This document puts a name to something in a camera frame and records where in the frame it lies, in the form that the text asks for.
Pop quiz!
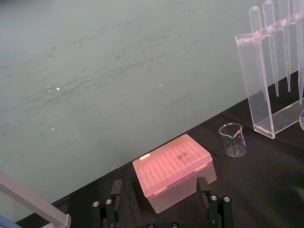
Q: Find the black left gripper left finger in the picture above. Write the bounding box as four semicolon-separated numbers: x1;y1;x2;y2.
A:
92;179;124;228

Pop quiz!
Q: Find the pink translucent pipette tip box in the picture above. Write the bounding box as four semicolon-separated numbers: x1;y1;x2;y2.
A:
132;133;218;215

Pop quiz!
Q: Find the clear acrylic pipette rack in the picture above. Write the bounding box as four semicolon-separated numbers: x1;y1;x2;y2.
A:
235;11;304;140

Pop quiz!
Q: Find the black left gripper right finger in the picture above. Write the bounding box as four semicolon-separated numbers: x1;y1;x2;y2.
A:
196;176;232;228

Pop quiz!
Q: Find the clear plastic transfer pipette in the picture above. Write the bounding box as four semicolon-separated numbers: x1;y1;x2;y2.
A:
293;0;304;105
278;0;292;92
262;0;280;97
248;6;269;103

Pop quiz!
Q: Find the blue rod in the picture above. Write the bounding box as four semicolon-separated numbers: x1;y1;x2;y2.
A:
0;214;18;228

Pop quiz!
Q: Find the black table cloth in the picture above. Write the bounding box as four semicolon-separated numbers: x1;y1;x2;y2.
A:
14;66;304;228

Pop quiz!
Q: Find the small clear glass beaker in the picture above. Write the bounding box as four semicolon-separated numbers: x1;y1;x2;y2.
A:
218;122;247;158

